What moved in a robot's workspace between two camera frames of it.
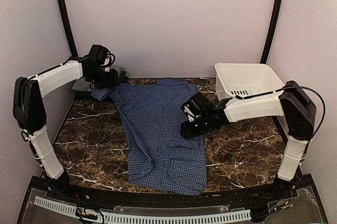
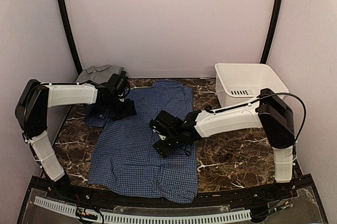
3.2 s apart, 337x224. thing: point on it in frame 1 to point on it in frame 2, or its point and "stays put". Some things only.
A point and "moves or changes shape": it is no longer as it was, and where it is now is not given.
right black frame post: (277, 11) stays put
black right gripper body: (201, 127) to (168, 149)
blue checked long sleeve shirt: (159, 158) moves or changes shape
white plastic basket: (234, 79) stays put
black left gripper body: (101, 78) to (119, 110)
